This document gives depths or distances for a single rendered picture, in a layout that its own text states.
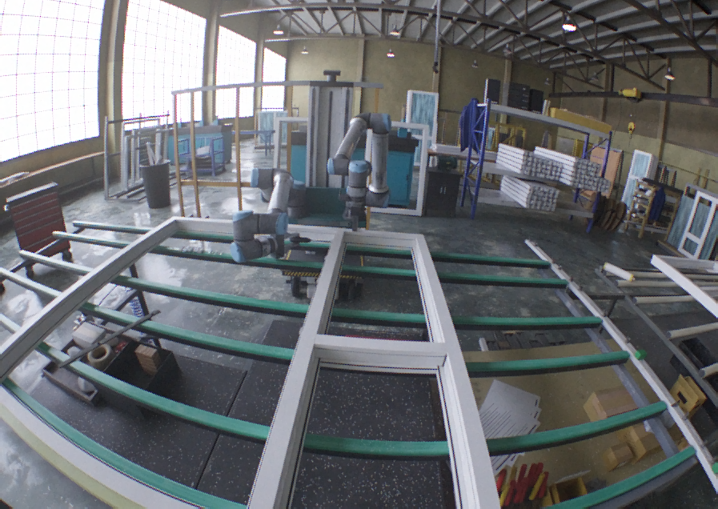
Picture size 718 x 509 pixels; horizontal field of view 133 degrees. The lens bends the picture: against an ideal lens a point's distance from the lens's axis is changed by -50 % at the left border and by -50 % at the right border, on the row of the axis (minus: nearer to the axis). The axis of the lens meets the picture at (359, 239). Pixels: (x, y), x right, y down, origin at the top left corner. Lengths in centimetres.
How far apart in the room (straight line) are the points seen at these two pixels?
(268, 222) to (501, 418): 116
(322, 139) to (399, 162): 278
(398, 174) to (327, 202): 278
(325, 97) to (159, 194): 395
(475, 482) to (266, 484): 40
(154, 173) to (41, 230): 234
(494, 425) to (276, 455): 75
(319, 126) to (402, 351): 198
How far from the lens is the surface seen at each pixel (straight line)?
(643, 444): 132
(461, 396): 80
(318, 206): 253
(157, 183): 570
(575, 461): 122
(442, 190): 506
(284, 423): 71
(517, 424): 119
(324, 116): 250
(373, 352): 88
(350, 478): 102
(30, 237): 435
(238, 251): 131
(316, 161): 250
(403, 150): 508
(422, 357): 90
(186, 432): 117
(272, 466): 66
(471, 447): 72
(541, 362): 110
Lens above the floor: 153
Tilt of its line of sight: 23 degrees down
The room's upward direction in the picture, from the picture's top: 4 degrees clockwise
